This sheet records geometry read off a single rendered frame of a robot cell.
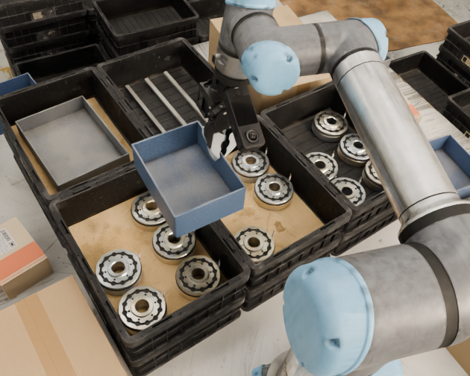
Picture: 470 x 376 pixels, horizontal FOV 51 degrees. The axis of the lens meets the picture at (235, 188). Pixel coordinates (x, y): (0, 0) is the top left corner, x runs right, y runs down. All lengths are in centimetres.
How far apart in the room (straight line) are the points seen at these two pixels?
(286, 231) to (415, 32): 261
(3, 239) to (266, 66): 89
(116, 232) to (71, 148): 31
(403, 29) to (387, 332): 326
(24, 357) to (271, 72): 74
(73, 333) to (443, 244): 78
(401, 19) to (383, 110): 312
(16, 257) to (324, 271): 95
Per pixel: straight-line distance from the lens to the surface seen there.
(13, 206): 153
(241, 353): 125
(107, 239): 125
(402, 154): 64
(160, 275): 118
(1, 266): 133
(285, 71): 72
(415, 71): 287
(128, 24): 249
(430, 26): 380
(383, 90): 70
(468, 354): 135
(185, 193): 101
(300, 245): 113
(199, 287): 113
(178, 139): 106
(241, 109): 88
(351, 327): 50
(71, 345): 111
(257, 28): 75
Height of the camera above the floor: 187
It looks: 51 degrees down
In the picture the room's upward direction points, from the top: 7 degrees clockwise
